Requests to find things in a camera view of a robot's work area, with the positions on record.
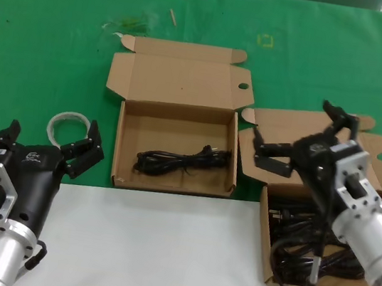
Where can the silver right wrist bracket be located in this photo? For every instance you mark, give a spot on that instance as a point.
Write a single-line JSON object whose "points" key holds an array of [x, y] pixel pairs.
{"points": [[356, 167]]}

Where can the cardboard box with plain lid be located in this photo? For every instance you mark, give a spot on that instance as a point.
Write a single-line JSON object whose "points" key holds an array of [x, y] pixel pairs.
{"points": [[183, 77]]}

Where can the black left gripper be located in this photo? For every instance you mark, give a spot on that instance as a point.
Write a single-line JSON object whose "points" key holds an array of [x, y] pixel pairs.
{"points": [[35, 177]]}

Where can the clear plastic wrapper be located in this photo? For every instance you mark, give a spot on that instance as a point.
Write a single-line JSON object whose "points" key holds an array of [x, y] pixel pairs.
{"points": [[133, 23]]}

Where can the white double-sided tape roll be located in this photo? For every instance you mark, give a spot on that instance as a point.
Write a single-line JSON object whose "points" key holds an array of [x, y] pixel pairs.
{"points": [[51, 125]]}

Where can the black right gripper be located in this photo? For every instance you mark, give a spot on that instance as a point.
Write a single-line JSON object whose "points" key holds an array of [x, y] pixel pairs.
{"points": [[314, 158]]}

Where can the green table cloth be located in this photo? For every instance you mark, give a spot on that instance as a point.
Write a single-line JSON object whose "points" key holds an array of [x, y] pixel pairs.
{"points": [[48, 39]]}

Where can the small wooden stick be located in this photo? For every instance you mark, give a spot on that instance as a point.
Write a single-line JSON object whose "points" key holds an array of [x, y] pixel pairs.
{"points": [[173, 17]]}

